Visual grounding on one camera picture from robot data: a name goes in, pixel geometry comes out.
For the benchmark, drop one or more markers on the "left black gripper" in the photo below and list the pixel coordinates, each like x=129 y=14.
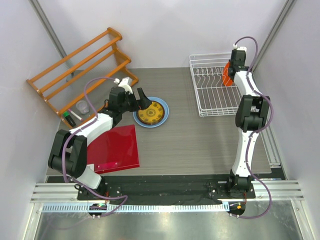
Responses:
x=143 y=103

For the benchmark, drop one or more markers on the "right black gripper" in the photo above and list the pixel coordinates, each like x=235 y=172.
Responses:
x=230 y=62

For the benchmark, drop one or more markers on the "yellow patterned plate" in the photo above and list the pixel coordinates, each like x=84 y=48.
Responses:
x=153 y=115

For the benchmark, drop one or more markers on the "light blue plate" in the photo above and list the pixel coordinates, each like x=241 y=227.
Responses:
x=166 y=115

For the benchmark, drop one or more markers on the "orange plate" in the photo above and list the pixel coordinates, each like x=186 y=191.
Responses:
x=228 y=74

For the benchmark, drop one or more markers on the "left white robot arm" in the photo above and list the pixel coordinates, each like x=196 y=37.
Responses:
x=69 y=150

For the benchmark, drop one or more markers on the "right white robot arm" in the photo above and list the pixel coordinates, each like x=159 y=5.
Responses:
x=250 y=117

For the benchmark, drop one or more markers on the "orange wooden rack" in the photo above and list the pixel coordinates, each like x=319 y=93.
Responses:
x=121 y=60

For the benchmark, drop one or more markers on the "red acrylic board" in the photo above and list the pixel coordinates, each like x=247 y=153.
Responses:
x=114 y=150

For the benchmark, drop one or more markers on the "clear plastic cup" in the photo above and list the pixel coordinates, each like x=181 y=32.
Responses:
x=83 y=107

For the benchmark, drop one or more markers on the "white pink pen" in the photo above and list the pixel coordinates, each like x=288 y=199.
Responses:
x=75 y=115

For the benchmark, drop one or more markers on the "green highlighter marker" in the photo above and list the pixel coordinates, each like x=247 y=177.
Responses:
x=69 y=119

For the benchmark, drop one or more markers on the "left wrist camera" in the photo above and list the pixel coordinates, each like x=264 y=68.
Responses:
x=124 y=83

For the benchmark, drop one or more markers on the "white wire dish rack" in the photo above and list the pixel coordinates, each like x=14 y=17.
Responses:
x=212 y=96

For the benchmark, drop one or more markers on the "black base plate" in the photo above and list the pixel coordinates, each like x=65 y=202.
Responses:
x=169 y=190

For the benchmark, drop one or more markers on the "aluminium rail frame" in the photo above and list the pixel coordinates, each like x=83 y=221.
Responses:
x=277 y=190

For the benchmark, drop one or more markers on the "white slotted cable duct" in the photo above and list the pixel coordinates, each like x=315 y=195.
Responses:
x=87 y=207

